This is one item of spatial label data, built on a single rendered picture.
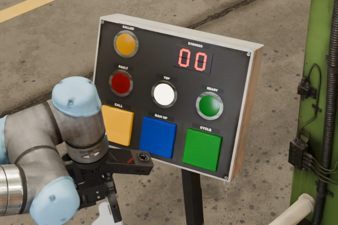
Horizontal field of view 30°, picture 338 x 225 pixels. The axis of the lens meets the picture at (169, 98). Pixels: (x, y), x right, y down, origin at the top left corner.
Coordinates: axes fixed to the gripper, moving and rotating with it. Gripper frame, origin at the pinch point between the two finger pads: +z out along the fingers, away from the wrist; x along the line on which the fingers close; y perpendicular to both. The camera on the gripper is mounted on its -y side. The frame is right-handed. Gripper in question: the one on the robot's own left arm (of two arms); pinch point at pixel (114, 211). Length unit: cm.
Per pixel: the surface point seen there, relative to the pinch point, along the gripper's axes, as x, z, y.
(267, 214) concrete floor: -47, 93, -60
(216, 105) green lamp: -5.3, -16.1, -24.7
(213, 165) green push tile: 0.5, -5.6, -21.4
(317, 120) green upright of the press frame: -8, 1, -50
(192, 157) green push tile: -2.7, -6.0, -18.3
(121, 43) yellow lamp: -23.4, -23.1, -10.9
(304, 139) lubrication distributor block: -10, 9, -49
